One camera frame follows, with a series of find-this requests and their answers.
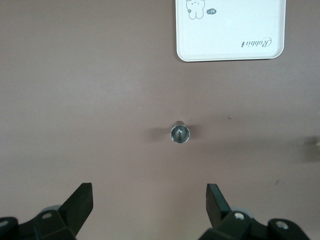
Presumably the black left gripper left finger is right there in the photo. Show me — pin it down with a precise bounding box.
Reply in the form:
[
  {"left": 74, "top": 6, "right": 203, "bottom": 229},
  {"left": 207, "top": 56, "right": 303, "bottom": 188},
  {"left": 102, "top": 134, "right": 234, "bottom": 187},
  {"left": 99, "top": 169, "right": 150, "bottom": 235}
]
[{"left": 33, "top": 182, "right": 94, "bottom": 240}]

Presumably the white rabbit print tray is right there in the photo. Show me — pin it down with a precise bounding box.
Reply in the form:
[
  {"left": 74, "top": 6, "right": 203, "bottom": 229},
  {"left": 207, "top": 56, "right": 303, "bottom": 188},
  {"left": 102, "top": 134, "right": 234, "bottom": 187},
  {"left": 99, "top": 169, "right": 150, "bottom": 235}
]
[{"left": 175, "top": 0, "right": 287, "bottom": 62}]

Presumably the small steel measuring cup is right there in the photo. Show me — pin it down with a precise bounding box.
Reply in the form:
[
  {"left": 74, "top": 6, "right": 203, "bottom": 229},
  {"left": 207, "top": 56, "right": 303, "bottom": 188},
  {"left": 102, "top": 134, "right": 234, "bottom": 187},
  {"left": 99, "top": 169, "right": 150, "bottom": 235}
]
[{"left": 170, "top": 120, "right": 191, "bottom": 145}]

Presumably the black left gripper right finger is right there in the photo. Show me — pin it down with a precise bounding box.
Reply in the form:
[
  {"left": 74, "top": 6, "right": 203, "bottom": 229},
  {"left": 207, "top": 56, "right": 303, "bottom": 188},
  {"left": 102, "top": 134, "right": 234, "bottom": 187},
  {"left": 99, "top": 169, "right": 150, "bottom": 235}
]
[{"left": 197, "top": 183, "right": 271, "bottom": 240}]

